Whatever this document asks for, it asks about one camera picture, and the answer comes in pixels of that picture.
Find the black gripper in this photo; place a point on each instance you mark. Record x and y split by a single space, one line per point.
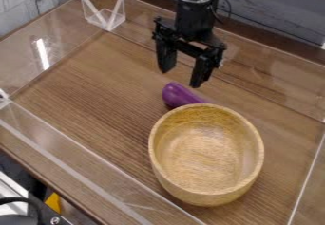
189 34

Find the clear acrylic enclosure wall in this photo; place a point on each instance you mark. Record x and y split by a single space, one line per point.
80 98

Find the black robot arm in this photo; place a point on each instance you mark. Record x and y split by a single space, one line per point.
189 34

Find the yellow black device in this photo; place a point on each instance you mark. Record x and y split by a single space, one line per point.
55 212

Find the brown wooden bowl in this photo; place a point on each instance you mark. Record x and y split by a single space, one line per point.
206 154

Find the purple toy eggplant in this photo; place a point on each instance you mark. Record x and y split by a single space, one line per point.
177 95

